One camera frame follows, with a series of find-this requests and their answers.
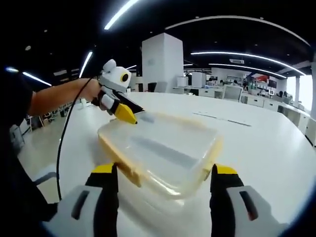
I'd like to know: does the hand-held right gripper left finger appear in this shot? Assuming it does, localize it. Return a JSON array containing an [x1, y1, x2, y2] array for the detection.
[[41, 162, 119, 237]]

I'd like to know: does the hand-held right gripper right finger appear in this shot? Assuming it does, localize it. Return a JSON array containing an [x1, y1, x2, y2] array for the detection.
[[208, 163, 284, 237]]

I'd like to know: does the clear plastic storage box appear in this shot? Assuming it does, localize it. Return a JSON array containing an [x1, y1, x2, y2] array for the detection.
[[96, 111, 223, 201]]

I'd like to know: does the person's left hand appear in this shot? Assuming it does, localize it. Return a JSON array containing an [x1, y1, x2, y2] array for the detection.
[[82, 78, 104, 106]]

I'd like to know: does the long ceiling light strip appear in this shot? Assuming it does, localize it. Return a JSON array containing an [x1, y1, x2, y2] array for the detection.
[[103, 0, 142, 31]]

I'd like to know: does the grey mesh office chair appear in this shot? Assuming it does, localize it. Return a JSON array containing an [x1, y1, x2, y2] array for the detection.
[[223, 84, 244, 102]]

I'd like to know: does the row of white office desks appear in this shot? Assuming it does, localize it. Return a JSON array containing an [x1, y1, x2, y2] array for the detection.
[[172, 83, 316, 149]]

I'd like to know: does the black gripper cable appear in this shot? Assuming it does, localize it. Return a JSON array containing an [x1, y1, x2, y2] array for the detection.
[[56, 77, 100, 201]]

